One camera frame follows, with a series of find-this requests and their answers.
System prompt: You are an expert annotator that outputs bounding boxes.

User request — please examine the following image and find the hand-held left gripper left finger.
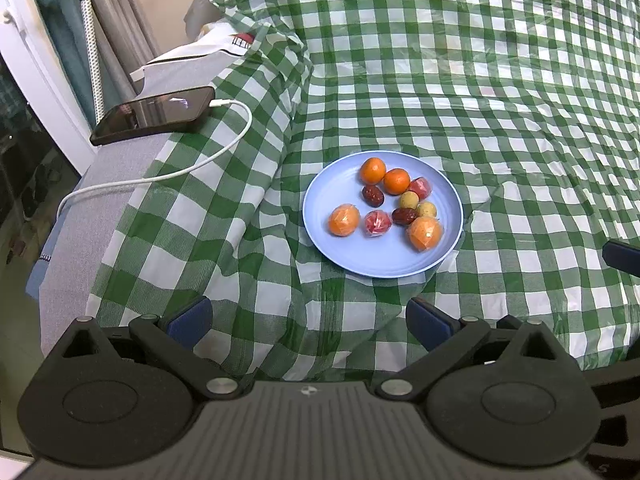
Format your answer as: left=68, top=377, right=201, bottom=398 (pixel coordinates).
left=50, top=295, right=251, bottom=401

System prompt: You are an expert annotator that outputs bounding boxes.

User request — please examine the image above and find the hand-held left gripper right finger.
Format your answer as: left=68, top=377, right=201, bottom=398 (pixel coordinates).
left=374, top=296, right=571, bottom=401

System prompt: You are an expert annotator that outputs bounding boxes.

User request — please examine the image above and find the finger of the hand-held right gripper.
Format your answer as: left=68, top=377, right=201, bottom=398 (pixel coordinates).
left=602, top=240, right=640, bottom=278

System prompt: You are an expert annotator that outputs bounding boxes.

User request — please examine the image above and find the plastic-wrapped orange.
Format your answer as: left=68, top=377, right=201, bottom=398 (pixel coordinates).
left=328, top=203, right=361, bottom=237
left=405, top=216, right=444, bottom=253

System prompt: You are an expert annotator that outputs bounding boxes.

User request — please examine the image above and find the blue plastic plate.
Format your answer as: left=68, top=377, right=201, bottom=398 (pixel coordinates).
left=302, top=150, right=464, bottom=278

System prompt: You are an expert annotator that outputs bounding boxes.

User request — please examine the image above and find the bare mandarin orange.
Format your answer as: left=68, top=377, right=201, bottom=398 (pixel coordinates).
left=383, top=168, right=411, bottom=196
left=359, top=157, right=387, bottom=185

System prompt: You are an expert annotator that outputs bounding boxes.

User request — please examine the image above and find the light blue sheet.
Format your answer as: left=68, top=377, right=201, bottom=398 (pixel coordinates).
left=25, top=252, right=51, bottom=301

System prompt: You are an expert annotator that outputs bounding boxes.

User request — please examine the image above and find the grey bedsheet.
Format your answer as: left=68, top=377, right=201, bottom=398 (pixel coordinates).
left=39, top=50, right=236, bottom=356

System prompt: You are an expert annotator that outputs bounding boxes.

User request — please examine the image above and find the black smartphone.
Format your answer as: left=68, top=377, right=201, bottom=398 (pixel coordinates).
left=89, top=86, right=216, bottom=147

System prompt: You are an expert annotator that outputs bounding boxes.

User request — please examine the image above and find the green white checked tablecloth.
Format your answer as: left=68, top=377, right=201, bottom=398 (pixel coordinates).
left=85, top=0, right=640, bottom=381

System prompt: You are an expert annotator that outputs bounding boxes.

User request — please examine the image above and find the white printed cloth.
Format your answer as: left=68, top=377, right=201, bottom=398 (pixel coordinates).
left=131, top=22, right=271, bottom=81

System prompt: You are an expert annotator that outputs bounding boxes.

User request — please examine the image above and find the teal curtain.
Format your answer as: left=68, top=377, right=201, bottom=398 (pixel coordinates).
left=30, top=0, right=96, bottom=121

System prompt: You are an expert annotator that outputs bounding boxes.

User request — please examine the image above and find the grey pillow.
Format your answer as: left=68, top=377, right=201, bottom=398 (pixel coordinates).
left=184, top=0, right=221, bottom=41

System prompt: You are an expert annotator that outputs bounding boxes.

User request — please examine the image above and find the grey curtain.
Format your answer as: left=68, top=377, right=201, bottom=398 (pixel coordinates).
left=82, top=0, right=161, bottom=96

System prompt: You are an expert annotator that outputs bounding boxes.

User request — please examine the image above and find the white charging cable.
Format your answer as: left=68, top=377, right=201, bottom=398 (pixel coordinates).
left=56, top=100, right=252, bottom=218

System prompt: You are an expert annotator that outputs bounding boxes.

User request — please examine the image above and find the white window frame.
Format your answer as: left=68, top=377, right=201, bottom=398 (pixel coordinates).
left=0, top=0, right=96, bottom=166

